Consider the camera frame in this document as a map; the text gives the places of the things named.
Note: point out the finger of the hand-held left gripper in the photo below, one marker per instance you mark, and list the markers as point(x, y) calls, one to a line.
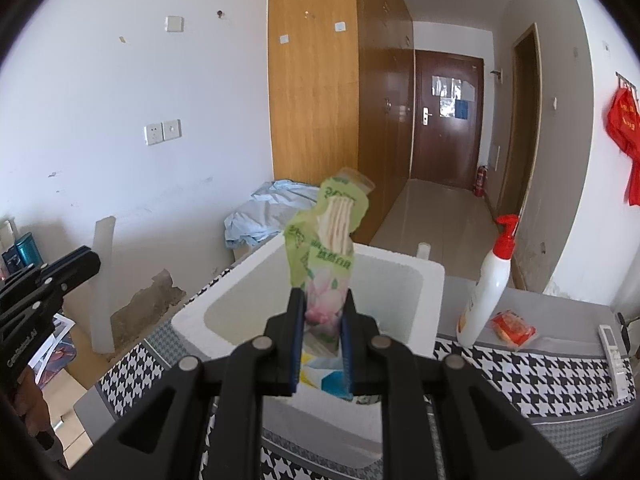
point(75, 265)

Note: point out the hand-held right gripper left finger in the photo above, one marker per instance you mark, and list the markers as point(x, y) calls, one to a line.
point(297, 340)

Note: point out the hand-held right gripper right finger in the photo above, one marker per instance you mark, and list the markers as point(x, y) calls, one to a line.
point(348, 345)

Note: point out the blue face mask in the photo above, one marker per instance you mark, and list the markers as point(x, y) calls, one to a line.
point(330, 382)

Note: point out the white foam box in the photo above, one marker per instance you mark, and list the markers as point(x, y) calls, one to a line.
point(395, 300)

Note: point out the green tissue pack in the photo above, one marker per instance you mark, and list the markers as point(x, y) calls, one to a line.
point(325, 260)

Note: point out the person's left hand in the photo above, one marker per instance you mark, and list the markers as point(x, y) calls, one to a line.
point(27, 395)

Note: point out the colourful printed magazine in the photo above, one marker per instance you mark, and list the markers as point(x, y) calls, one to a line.
point(55, 350)

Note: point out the teal can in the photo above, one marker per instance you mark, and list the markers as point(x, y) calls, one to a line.
point(27, 250)

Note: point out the light blue crumpled cloth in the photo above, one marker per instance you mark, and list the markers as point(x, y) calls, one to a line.
point(265, 210)

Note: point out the white pump bottle red top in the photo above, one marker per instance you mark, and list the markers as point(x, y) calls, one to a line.
point(487, 295)

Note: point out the red snack packet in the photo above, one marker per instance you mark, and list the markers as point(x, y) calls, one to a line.
point(512, 329)

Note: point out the red fire extinguisher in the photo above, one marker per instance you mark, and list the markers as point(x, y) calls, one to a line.
point(480, 182)

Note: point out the dark brown door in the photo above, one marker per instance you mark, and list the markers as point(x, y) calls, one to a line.
point(440, 150)

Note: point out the wooden wardrobe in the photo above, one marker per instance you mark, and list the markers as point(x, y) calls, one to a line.
point(310, 110)

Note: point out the white remote control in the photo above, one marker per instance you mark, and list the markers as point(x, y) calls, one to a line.
point(612, 355)

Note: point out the red printed bag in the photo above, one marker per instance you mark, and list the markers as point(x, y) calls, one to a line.
point(625, 120)
point(635, 180)

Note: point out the white wall socket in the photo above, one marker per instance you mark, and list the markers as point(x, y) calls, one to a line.
point(153, 133)

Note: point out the white square wall plate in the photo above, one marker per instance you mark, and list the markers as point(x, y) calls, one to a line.
point(174, 23)

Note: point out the brown doorway frame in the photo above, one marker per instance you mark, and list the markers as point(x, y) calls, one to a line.
point(530, 135)

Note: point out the metal wall hook rack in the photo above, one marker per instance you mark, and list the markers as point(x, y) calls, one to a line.
point(625, 80)

